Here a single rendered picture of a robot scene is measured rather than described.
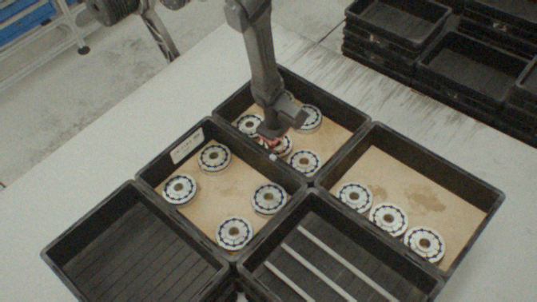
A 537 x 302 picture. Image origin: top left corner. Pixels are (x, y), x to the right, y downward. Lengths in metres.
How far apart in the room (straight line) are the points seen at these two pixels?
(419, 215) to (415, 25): 1.29
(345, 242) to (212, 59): 0.99
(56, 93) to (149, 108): 1.36
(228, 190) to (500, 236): 0.80
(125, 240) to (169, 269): 0.16
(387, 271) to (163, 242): 0.60
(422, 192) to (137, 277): 0.82
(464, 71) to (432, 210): 1.17
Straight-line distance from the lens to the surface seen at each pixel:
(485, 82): 2.42
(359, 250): 1.30
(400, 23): 2.46
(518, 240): 1.58
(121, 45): 3.27
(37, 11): 3.07
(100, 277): 1.36
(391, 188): 1.40
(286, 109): 1.22
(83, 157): 1.77
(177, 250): 1.33
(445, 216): 1.39
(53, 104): 3.06
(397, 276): 1.29
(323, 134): 1.49
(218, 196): 1.38
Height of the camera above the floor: 2.00
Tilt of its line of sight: 53 degrees down
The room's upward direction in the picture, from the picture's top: 6 degrees counter-clockwise
